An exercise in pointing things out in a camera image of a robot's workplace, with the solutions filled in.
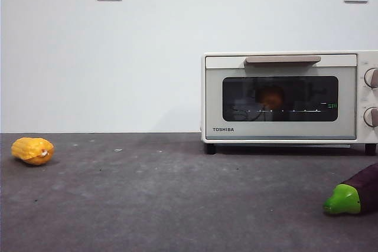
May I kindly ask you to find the brown potato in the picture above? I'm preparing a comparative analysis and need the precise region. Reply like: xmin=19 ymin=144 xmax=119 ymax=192
xmin=256 ymin=85 xmax=286 ymax=112

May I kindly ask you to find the yellow corn cob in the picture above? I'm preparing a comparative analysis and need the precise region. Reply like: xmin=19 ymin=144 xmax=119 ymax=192
xmin=11 ymin=137 xmax=55 ymax=166

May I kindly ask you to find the oven door with beige handle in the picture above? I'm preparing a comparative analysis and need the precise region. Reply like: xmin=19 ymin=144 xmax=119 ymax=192
xmin=205 ymin=54 xmax=359 ymax=141

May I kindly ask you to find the purple eggplant with green stem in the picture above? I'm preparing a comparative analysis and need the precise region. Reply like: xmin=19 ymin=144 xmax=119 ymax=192
xmin=322 ymin=162 xmax=378 ymax=216

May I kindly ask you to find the beige oven knob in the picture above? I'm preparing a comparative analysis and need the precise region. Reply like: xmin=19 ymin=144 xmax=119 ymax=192
xmin=363 ymin=106 xmax=378 ymax=127
xmin=364 ymin=68 xmax=378 ymax=89

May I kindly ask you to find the white Toshiba toaster oven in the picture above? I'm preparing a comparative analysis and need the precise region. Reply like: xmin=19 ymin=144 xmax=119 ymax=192
xmin=201 ymin=50 xmax=378 ymax=155

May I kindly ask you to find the metal wire oven rack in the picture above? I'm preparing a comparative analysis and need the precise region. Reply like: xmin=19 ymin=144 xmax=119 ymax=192
xmin=234 ymin=108 xmax=324 ymax=114

